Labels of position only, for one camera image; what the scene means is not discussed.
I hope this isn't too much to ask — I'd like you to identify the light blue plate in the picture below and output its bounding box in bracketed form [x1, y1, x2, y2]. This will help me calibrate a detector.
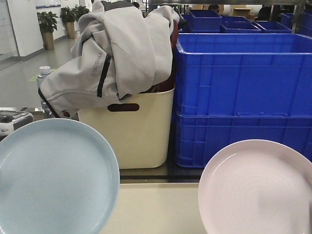
[0, 118, 119, 234]

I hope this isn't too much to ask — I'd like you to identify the pink plate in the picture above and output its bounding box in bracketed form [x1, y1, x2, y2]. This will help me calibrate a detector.
[198, 139, 312, 234]

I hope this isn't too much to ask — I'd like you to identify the blue bin centre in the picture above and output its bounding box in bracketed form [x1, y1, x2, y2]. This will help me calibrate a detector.
[220, 22, 262, 34]

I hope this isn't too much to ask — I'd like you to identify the small blue bin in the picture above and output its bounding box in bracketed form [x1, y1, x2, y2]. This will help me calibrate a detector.
[190, 10, 222, 33]

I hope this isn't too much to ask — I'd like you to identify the large blue crate upper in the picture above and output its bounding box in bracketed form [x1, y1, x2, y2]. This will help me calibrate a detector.
[175, 33, 312, 117]

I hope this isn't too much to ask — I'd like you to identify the large blue crate lower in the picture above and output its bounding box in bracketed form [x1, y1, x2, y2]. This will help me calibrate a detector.
[175, 114, 312, 168]

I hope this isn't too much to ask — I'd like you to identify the cream serving tray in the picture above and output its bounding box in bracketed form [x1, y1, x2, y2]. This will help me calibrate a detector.
[101, 183, 206, 234]

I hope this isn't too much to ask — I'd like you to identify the white handheld device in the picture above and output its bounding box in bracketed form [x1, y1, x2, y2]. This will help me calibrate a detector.
[0, 110, 34, 137]

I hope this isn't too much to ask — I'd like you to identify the blue bin right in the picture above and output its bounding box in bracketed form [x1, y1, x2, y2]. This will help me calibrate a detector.
[253, 21, 292, 33]

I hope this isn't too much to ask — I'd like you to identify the potted plant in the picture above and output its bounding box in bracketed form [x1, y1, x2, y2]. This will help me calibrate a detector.
[60, 6, 76, 39]
[37, 11, 58, 50]

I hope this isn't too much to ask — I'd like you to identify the clear water bottle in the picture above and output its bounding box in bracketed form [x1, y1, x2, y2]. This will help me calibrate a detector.
[36, 66, 60, 118]

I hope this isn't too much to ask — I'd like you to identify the potted plant middle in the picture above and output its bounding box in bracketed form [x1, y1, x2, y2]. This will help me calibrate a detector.
[60, 6, 76, 39]

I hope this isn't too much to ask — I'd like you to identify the cream plastic basket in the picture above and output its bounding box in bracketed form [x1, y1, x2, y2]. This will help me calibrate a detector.
[78, 89, 174, 169]

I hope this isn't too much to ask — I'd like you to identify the grey jacket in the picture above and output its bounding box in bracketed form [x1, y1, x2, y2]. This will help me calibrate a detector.
[50, 0, 180, 118]

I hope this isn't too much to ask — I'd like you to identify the black tape strip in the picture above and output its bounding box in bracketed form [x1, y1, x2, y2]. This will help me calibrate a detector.
[120, 175, 200, 180]

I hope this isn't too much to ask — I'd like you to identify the potted plant left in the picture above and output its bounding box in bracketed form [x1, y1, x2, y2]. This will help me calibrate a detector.
[37, 11, 58, 50]

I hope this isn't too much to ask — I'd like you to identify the large blue crate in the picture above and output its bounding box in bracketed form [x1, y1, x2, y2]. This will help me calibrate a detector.
[175, 33, 312, 117]
[175, 114, 312, 168]

